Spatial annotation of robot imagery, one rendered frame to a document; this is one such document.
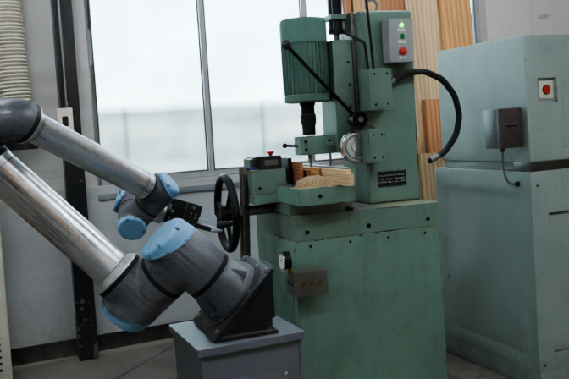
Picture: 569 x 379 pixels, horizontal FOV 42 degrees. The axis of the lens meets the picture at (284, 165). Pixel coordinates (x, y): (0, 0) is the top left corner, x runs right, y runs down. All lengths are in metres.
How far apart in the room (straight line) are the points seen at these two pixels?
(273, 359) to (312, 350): 0.61
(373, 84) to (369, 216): 0.48
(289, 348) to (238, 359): 0.15
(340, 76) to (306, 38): 0.20
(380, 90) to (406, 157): 0.30
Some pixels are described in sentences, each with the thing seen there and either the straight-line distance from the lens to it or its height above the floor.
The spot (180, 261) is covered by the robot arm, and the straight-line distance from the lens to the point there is 2.02.
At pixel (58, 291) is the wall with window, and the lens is 3.98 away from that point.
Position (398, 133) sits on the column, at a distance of 2.84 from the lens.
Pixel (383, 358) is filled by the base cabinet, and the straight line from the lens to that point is 2.80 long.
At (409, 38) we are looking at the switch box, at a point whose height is 1.41.
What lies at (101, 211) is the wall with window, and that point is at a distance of 3.95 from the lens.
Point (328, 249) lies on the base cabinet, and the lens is 2.63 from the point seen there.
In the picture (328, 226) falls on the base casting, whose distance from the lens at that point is 2.61.
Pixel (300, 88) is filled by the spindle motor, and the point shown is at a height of 1.25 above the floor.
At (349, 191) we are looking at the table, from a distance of 2.55.
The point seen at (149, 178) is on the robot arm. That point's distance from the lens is 2.31.
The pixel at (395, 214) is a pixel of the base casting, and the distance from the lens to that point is 2.72.
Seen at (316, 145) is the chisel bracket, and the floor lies 1.03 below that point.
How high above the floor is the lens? 1.11
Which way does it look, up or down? 3 degrees down
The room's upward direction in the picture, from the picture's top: 4 degrees counter-clockwise
